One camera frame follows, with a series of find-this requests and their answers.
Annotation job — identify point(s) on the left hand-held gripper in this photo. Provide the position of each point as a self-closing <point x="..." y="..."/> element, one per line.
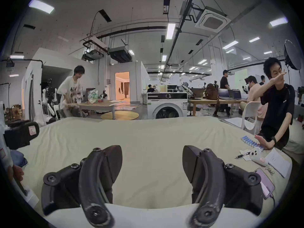
<point x="5" y="155"/>

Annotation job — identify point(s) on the bed with beige sheet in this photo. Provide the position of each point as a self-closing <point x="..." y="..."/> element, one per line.
<point x="154" y="139"/>

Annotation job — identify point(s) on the white hand controller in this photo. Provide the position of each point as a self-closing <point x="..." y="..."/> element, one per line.
<point x="257" y="155"/>

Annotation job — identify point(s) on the studio light on stand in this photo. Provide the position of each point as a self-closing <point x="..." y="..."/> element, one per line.
<point x="292" y="54"/>

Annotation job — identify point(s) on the white chair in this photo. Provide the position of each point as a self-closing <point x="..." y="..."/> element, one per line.
<point x="254" y="108"/>

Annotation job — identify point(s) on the round yellow mat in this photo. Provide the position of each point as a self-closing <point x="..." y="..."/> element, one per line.
<point x="120" y="116"/>

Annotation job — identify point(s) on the dark blue garment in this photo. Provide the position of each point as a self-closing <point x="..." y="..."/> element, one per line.
<point x="19" y="159"/>

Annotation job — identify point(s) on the long wooden table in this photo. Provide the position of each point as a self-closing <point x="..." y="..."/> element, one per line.
<point x="209" y="100"/>

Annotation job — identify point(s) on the phone with pink case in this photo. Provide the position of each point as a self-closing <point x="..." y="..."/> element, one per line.
<point x="264" y="182"/>

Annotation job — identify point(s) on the white paper sheet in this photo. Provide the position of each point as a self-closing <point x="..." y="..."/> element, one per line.
<point x="279" y="161"/>

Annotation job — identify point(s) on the person's left hand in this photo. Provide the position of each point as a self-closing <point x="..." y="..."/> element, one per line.
<point x="17" y="172"/>

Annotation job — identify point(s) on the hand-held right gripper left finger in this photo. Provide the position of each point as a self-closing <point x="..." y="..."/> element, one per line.
<point x="95" y="174"/>

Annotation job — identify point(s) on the white washing machine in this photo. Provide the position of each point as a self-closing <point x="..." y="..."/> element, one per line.
<point x="166" y="103"/>

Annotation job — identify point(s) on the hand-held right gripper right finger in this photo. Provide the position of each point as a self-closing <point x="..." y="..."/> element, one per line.
<point x="209" y="174"/>

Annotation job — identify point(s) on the black pen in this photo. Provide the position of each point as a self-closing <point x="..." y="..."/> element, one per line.
<point x="242" y="155"/>

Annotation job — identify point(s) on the low wooden table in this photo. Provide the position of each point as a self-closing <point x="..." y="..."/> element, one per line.
<point x="99" y="103"/>

